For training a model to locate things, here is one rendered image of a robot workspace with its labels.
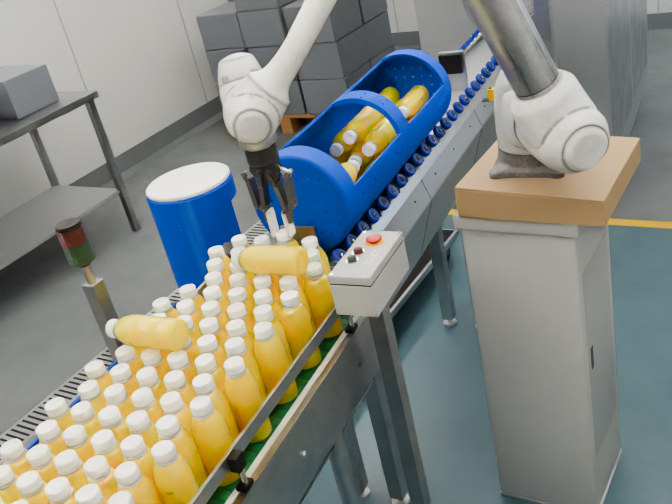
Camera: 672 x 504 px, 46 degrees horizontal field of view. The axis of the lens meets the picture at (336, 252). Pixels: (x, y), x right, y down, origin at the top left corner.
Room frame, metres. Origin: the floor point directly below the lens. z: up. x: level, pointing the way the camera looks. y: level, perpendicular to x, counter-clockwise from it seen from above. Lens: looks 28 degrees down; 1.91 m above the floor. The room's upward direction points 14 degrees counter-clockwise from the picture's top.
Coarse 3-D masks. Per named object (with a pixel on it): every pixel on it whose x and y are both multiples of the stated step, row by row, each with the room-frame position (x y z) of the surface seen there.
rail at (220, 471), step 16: (336, 320) 1.52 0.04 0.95; (320, 336) 1.45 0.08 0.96; (304, 352) 1.39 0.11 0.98; (288, 368) 1.34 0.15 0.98; (288, 384) 1.32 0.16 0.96; (272, 400) 1.26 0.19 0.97; (256, 416) 1.21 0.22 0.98; (256, 432) 1.20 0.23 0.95; (240, 448) 1.15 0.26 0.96; (224, 464) 1.11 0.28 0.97; (208, 480) 1.07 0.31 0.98; (208, 496) 1.05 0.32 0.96
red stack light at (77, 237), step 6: (78, 228) 1.69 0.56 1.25; (84, 228) 1.71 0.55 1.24; (60, 234) 1.68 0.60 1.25; (66, 234) 1.68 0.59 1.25; (72, 234) 1.68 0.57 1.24; (78, 234) 1.68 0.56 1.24; (84, 234) 1.70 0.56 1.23; (60, 240) 1.69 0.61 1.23; (66, 240) 1.68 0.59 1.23; (72, 240) 1.68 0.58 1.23; (78, 240) 1.68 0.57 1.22; (84, 240) 1.69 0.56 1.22; (66, 246) 1.68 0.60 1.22; (72, 246) 1.68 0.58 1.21
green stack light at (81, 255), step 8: (88, 240) 1.70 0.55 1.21; (64, 248) 1.69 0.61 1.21; (72, 248) 1.68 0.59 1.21; (80, 248) 1.68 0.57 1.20; (88, 248) 1.69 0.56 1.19; (72, 256) 1.68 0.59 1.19; (80, 256) 1.68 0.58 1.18; (88, 256) 1.69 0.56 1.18; (72, 264) 1.68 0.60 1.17; (80, 264) 1.68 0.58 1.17
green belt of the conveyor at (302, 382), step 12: (336, 336) 1.53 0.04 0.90; (324, 348) 1.50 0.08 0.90; (300, 372) 1.43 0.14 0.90; (312, 372) 1.42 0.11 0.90; (300, 384) 1.39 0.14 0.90; (276, 408) 1.33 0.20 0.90; (288, 408) 1.31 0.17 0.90; (276, 420) 1.29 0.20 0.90; (252, 444) 1.23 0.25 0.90; (264, 444) 1.22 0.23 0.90; (252, 456) 1.20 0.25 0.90; (216, 492) 1.12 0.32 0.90; (228, 492) 1.11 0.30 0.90
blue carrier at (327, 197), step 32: (384, 64) 2.65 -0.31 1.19; (416, 64) 2.59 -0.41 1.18; (352, 96) 2.23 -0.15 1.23; (448, 96) 2.51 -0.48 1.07; (320, 128) 2.30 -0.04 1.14; (416, 128) 2.24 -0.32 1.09; (288, 160) 1.87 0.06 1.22; (320, 160) 1.85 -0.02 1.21; (384, 160) 2.02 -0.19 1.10; (320, 192) 1.84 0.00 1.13; (352, 192) 1.84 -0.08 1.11; (320, 224) 1.85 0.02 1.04; (352, 224) 1.84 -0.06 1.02
